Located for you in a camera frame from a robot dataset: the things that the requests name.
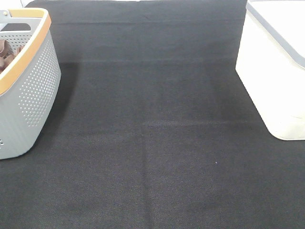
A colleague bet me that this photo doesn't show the brown towels in basket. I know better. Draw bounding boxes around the brown towels in basket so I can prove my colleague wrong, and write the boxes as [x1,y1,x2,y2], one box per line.
[0,40,24,73]

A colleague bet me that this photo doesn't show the white lidded storage box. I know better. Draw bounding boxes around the white lidded storage box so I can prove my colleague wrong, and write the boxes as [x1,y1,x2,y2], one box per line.
[235,0,305,140]

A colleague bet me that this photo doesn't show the black table cloth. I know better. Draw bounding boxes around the black table cloth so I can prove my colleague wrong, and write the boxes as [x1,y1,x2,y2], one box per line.
[0,0,305,229]

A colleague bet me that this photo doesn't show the grey perforated laundry basket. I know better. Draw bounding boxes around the grey perforated laundry basket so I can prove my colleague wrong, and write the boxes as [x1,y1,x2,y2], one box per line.
[0,8,61,159]

